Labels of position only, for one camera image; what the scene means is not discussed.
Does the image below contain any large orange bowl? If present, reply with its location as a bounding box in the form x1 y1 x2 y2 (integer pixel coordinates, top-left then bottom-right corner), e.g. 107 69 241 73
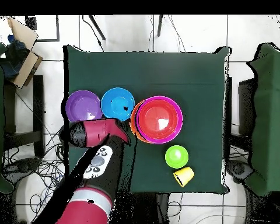
129 100 152 144

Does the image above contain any red-orange bowl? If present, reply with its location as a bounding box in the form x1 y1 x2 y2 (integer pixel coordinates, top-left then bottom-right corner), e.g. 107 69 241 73
138 99 180 140

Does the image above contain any large pink bowl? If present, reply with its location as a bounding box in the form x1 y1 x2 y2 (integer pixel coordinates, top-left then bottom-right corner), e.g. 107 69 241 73
135 95 184 145

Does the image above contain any medium blue bowl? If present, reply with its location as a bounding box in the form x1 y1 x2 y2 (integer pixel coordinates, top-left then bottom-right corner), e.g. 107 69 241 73
100 87 136 123

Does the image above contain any small green bowl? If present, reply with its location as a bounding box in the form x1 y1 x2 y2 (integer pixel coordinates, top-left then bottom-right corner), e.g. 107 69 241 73
164 145 189 169

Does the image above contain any purple bowl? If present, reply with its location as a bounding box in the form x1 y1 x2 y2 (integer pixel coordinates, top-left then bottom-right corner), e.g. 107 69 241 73
65 90 103 124

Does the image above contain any dark green tablecloth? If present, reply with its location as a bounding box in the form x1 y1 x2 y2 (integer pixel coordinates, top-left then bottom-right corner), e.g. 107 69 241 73
63 44 232 195

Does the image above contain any yellow cup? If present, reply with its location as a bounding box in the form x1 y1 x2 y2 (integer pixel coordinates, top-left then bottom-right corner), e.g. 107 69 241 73
173 166 195 188

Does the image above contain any black tripod leg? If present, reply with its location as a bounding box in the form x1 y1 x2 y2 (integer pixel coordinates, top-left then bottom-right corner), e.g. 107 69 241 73
156 15 164 37
88 15 106 41

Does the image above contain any black stool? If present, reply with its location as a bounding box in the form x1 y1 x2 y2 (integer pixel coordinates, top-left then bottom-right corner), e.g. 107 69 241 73
3 74 46 159

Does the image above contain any cardboard box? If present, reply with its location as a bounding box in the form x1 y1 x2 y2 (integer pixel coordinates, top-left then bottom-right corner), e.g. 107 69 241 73
0 17 44 89

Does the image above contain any tangle of cables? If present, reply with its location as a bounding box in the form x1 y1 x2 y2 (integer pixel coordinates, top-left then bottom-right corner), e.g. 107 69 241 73
2 128 71 224

